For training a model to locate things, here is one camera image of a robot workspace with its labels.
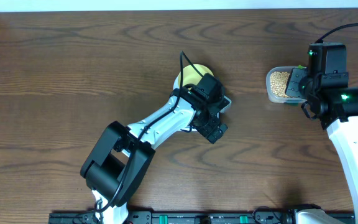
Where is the yellow plastic bowl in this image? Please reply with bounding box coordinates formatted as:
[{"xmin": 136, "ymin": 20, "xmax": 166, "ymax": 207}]
[{"xmin": 173, "ymin": 64, "xmax": 214, "ymax": 89}]

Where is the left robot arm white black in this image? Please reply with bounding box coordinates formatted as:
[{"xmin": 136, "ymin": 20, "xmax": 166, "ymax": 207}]
[{"xmin": 80, "ymin": 73, "xmax": 231, "ymax": 223}]

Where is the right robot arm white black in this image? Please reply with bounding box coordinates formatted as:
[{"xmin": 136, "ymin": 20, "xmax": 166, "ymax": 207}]
[{"xmin": 285, "ymin": 42, "xmax": 358, "ymax": 223}]

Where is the white digital kitchen scale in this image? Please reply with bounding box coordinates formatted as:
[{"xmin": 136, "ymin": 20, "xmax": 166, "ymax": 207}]
[{"xmin": 172, "ymin": 74, "xmax": 229, "ymax": 133}]

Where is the pile of soybeans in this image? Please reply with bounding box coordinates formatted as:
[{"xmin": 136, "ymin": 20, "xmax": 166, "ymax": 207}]
[{"xmin": 270, "ymin": 72, "xmax": 290, "ymax": 98}]

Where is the clear plastic bean container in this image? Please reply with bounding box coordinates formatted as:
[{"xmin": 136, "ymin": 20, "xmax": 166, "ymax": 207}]
[{"xmin": 266, "ymin": 67, "xmax": 305, "ymax": 104}]

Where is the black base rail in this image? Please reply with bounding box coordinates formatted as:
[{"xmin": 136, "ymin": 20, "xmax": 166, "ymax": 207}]
[{"xmin": 48, "ymin": 204, "xmax": 356, "ymax": 224}]

